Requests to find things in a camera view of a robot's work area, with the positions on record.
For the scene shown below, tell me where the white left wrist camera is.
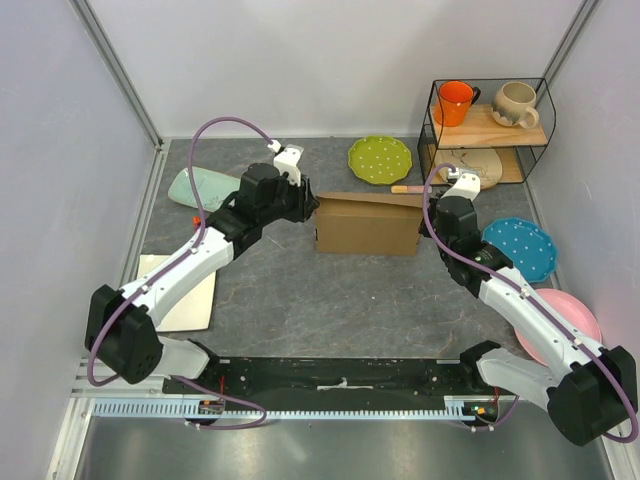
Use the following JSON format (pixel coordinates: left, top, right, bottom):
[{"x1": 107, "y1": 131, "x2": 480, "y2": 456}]
[{"x1": 268, "y1": 140, "x2": 304, "y2": 187}]

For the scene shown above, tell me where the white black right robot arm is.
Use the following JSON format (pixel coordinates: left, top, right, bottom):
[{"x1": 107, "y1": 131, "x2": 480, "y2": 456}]
[{"x1": 421, "y1": 195, "x2": 639, "y2": 446}]

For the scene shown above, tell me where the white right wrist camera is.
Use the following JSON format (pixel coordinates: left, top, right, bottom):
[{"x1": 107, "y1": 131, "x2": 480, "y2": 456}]
[{"x1": 443, "y1": 168, "x2": 481, "y2": 201}]

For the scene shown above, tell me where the blue dotted plate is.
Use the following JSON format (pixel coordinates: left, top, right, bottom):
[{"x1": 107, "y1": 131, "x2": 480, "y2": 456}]
[{"x1": 483, "y1": 217, "x2": 558, "y2": 283}]

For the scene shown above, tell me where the orange mug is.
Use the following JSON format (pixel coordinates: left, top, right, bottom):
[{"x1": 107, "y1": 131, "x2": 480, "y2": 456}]
[{"x1": 434, "y1": 81, "x2": 481, "y2": 127}]

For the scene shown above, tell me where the pink plate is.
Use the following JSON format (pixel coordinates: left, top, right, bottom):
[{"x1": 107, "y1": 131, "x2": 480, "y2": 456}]
[{"x1": 536, "y1": 288, "x2": 602, "y2": 343}]

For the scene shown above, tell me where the grey cable duct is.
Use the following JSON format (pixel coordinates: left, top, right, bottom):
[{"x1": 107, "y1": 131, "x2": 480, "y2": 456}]
[{"x1": 92, "y1": 398, "x2": 476, "y2": 421}]

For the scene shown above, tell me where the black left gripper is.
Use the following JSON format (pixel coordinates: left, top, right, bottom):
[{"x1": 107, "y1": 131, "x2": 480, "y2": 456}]
[{"x1": 259, "y1": 169, "x2": 320, "y2": 226}]

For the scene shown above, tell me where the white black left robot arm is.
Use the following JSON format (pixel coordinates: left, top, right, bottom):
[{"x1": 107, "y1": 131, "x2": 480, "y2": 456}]
[{"x1": 85, "y1": 161, "x2": 318, "y2": 393}]

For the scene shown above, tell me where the brown cardboard box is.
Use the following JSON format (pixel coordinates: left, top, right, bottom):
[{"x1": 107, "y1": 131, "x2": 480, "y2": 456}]
[{"x1": 314, "y1": 192, "x2": 423, "y2": 256}]

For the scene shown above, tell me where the black wire wooden shelf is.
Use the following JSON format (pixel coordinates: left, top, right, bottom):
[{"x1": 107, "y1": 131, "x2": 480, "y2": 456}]
[{"x1": 417, "y1": 77, "x2": 557, "y2": 184}]

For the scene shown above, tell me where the green dotted plate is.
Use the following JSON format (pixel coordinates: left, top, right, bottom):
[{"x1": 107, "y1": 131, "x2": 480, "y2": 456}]
[{"x1": 348, "y1": 135, "x2": 413, "y2": 186}]

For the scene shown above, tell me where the white square plate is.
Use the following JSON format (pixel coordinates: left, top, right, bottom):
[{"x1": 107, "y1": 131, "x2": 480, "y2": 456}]
[{"x1": 137, "y1": 254, "x2": 216, "y2": 334}]

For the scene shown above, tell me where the beige ceramic mug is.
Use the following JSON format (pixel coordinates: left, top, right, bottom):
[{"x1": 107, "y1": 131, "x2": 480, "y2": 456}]
[{"x1": 491, "y1": 81, "x2": 539, "y2": 129}]

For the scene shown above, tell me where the beige painted plate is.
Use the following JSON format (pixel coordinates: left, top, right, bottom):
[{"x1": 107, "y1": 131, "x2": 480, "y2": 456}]
[{"x1": 434, "y1": 149, "x2": 503, "y2": 190}]

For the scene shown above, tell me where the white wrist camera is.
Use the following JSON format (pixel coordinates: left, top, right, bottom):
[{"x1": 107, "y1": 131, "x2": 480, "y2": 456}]
[
  {"x1": 268, "y1": 140, "x2": 304, "y2": 187},
  {"x1": 443, "y1": 168, "x2": 481, "y2": 201}
]

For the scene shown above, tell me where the light teal rectangular plate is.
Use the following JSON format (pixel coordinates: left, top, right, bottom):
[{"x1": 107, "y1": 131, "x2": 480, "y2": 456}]
[{"x1": 168, "y1": 167, "x2": 240, "y2": 212}]

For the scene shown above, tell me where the yellow highlighter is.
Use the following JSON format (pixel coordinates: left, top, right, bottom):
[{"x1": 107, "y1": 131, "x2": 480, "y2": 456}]
[{"x1": 391, "y1": 185, "x2": 432, "y2": 195}]

